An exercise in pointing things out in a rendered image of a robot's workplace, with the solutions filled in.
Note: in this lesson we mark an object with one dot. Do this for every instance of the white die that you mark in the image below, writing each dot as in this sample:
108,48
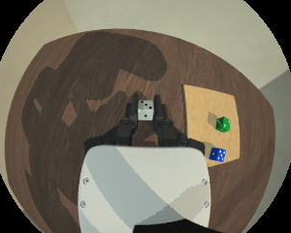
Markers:
145,110

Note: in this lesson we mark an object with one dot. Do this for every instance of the tan mat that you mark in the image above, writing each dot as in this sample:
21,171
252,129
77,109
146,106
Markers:
203,108

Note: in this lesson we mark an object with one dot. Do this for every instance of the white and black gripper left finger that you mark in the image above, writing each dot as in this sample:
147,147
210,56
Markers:
121,134

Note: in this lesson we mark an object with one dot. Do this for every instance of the blue die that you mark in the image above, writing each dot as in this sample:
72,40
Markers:
217,154

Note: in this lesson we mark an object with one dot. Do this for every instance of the green die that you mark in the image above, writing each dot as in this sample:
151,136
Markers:
223,124

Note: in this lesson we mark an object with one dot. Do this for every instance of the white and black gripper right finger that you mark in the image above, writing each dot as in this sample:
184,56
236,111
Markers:
171,136

